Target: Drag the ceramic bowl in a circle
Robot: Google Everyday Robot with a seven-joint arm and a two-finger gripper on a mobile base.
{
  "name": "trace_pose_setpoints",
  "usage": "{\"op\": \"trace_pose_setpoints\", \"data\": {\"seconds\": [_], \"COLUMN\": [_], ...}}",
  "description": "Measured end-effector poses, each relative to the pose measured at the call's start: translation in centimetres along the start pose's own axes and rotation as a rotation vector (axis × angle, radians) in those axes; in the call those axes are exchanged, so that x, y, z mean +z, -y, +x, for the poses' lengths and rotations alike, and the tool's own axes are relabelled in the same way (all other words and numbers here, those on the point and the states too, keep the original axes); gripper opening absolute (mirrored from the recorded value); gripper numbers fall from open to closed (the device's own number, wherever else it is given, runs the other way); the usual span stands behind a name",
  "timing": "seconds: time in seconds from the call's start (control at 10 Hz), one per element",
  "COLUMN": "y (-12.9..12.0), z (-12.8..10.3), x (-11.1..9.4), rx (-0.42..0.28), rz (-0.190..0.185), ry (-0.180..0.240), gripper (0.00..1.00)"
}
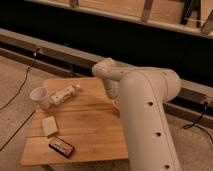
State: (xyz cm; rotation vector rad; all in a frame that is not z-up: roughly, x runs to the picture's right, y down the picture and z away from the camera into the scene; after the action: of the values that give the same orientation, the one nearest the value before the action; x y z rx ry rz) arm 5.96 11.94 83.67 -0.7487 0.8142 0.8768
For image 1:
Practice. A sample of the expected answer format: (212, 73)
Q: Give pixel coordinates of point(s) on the white paper cup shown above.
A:
(41, 97)

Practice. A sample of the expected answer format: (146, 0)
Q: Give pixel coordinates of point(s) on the dark rectangular box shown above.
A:
(61, 147)

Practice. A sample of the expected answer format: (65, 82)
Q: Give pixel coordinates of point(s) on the wooden board table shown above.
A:
(88, 121)

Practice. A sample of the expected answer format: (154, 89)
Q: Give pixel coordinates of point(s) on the white plastic bottle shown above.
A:
(64, 94)

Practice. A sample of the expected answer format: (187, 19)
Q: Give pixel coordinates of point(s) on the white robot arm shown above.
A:
(140, 93)

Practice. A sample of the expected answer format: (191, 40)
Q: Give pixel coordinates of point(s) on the beige sponge block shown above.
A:
(49, 126)

